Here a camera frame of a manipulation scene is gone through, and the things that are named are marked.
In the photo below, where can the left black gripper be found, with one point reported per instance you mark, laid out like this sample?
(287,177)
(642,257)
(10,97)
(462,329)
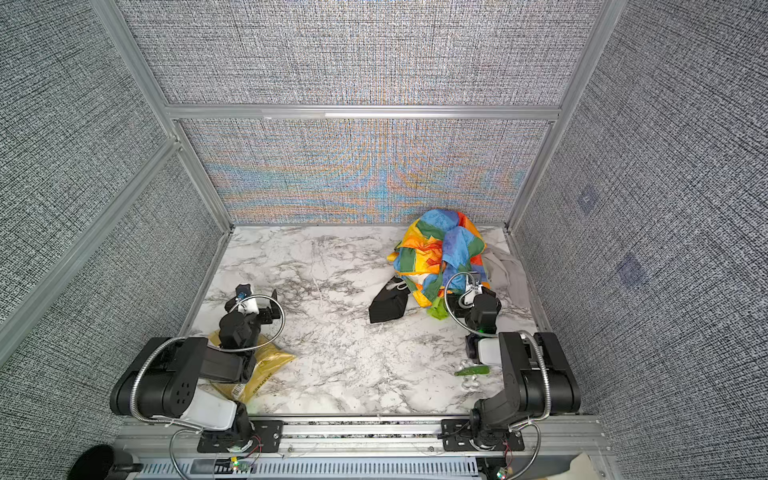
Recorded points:
(252,297)

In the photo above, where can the neon green shorts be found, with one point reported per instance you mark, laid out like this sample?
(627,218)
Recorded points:
(438,309)

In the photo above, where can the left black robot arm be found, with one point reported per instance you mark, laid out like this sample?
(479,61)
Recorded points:
(161,385)

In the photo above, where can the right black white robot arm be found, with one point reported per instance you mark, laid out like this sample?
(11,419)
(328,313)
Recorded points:
(537,381)

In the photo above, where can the rainbow patchwork cloth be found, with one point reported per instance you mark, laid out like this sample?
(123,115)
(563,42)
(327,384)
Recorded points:
(436,253)

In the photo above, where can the black cloth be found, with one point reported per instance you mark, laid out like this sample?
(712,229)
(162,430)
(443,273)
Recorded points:
(390,303)

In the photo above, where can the yellow snack bag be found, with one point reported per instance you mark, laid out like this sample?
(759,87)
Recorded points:
(262,364)

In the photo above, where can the green pepper candy wrapper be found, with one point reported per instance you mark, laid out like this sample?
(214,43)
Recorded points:
(470,374)

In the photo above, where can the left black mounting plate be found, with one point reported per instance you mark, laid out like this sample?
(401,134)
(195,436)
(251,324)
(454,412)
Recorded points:
(260,436)

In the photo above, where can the black mounting plate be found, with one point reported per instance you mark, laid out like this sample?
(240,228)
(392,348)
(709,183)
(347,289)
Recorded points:
(460,435)
(260,436)

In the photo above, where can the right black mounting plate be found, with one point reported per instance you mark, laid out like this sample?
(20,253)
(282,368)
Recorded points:
(460,435)

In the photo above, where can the black round object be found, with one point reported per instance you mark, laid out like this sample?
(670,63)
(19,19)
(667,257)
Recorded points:
(105,462)

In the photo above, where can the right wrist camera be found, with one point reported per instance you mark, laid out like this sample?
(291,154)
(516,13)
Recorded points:
(467,298)

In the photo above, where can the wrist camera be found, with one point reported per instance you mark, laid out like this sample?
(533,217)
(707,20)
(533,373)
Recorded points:
(467,298)
(245,302)

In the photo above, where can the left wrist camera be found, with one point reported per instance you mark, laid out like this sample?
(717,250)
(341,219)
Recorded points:
(245,302)

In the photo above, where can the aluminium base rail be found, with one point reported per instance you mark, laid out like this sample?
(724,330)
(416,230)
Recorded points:
(287,446)

